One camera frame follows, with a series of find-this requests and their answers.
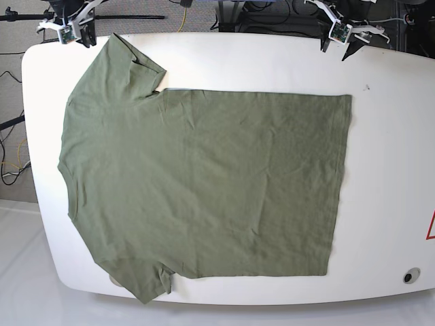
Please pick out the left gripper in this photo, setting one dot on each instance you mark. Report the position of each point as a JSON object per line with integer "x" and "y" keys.
{"x": 361, "y": 33}

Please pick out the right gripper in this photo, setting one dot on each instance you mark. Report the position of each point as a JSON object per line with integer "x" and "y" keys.
{"x": 70, "y": 13}

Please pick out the olive green T-shirt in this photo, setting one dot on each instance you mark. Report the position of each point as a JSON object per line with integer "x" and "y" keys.
{"x": 199, "y": 183}

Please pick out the red triangle sticker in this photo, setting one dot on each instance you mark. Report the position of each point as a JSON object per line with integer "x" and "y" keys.
{"x": 430, "y": 235}

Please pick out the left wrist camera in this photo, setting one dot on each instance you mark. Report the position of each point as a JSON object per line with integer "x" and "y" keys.
{"x": 340, "y": 32}

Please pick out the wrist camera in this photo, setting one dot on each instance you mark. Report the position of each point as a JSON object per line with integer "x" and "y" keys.
{"x": 66, "y": 35}
{"x": 340, "y": 32}

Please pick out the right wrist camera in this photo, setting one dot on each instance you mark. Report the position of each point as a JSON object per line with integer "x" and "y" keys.
{"x": 66, "y": 35}

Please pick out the right table cable grommet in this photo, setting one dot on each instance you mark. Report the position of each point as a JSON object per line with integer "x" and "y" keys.
{"x": 411, "y": 275}

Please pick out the table cable grommet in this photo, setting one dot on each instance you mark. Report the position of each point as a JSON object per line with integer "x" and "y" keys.
{"x": 114, "y": 281}
{"x": 411, "y": 275}

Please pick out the left table cable grommet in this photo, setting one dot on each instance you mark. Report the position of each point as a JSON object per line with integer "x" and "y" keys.
{"x": 114, "y": 281}

